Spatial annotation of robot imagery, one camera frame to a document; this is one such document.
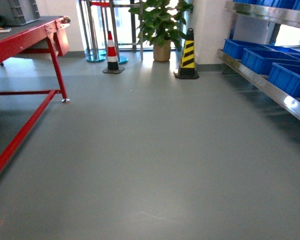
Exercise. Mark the blue bin on shelf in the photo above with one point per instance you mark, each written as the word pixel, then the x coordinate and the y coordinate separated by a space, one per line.
pixel 235 48

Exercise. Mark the steel shelf rack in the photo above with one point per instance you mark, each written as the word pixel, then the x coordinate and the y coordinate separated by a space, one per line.
pixel 284 16

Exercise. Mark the red white traffic cone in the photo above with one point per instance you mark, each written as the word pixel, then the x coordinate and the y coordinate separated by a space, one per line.
pixel 112 58

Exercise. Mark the metal barrier stand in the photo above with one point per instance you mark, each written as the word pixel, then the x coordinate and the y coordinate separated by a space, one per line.
pixel 100 16

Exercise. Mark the green potted plant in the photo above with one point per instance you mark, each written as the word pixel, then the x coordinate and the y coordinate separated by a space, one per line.
pixel 160 25

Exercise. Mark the front left blue bin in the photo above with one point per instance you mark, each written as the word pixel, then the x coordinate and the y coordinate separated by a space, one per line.
pixel 261 61

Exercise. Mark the front right blue bin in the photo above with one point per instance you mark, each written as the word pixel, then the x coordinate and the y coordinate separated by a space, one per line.
pixel 286 77

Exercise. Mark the grey plastic crate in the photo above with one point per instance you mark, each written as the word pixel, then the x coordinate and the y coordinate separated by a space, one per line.
pixel 19 12

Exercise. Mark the yellow black warning post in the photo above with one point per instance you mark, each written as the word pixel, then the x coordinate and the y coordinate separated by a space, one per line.
pixel 187 66

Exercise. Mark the red frame conveyor table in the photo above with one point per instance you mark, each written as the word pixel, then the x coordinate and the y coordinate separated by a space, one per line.
pixel 30 74

